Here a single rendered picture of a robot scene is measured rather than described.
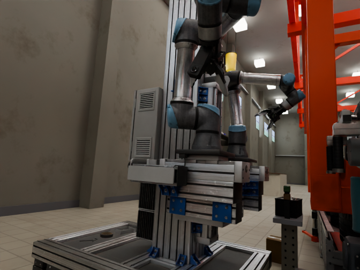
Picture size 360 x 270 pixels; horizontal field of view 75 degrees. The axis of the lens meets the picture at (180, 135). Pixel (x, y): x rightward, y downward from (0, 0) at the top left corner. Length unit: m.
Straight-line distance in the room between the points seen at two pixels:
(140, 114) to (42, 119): 2.65
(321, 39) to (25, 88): 3.55
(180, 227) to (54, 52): 3.55
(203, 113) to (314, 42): 1.10
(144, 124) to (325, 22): 1.42
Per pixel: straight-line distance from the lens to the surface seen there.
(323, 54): 1.94
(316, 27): 2.04
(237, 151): 1.57
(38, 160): 4.01
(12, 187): 3.89
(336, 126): 1.16
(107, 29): 4.89
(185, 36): 1.20
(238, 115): 1.78
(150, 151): 1.44
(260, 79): 1.72
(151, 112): 1.49
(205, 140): 1.11
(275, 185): 9.03
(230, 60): 10.04
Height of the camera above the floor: 0.72
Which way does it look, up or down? 8 degrees up
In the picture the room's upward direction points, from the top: 3 degrees clockwise
